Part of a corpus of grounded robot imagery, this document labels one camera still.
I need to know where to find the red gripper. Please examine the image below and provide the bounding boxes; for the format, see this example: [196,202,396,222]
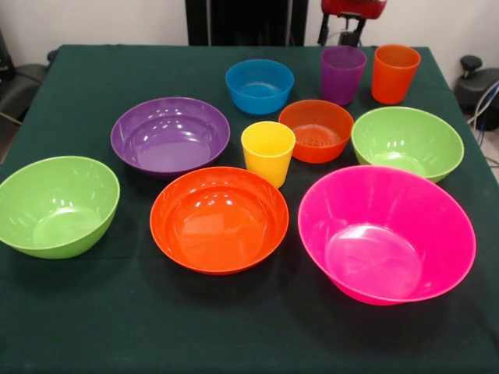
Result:
[317,0,390,48]

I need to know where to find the purple plastic cup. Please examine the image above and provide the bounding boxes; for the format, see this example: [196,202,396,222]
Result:
[320,45,368,107]

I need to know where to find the green plastic bowl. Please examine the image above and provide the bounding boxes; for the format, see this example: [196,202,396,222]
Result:
[0,155,121,260]
[351,106,465,184]

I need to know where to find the orange plastic cup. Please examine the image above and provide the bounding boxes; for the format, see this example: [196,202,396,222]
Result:
[370,44,422,105]

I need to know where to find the blue plastic bowl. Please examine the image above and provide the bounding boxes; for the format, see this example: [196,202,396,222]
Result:
[225,58,295,115]

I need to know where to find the small orange plastic bowl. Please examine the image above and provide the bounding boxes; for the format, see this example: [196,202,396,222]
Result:
[278,99,355,164]

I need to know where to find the yellow plastic cup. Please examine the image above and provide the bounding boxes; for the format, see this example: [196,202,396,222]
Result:
[240,121,296,189]

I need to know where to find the purple plastic bowl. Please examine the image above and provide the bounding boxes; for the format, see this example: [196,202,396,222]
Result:
[110,97,232,181]

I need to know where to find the pink plastic bowl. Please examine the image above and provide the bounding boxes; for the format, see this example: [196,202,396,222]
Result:
[297,164,477,306]

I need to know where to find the large orange plastic bowl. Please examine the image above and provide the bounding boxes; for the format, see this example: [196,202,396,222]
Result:
[150,166,290,276]

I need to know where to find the black chair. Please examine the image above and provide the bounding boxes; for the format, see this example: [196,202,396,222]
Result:
[0,29,50,125]

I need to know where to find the dark green tablecloth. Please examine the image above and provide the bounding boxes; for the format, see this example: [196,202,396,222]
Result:
[0,44,499,374]

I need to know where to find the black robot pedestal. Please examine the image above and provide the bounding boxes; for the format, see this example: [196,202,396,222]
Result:
[185,0,309,47]

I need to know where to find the blue and white cables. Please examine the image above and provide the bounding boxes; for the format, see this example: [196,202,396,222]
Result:
[466,79,499,136]

